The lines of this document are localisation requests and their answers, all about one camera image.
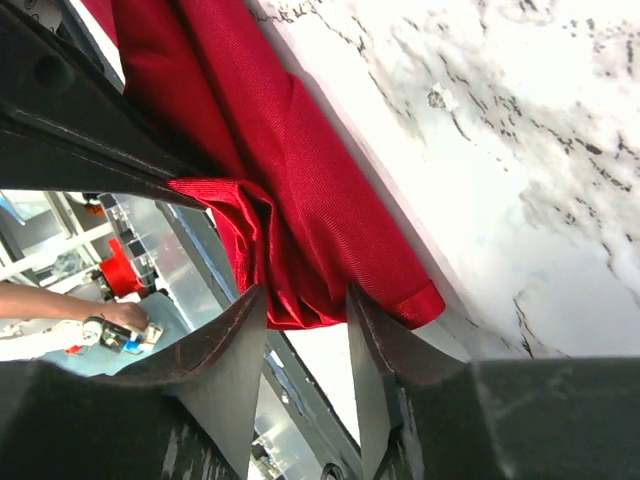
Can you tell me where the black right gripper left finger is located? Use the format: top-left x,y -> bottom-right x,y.
0,284 -> 267,480

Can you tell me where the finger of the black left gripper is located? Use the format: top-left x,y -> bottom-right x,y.
1,1 -> 209,210

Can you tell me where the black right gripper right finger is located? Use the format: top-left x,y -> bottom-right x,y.
347,287 -> 639,479

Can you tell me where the red cloth napkin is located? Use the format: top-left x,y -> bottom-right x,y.
87,0 -> 445,330

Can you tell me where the person's forearm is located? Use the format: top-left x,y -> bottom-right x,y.
1,282 -> 108,321

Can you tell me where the person's hand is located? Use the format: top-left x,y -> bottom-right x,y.
97,302 -> 149,331

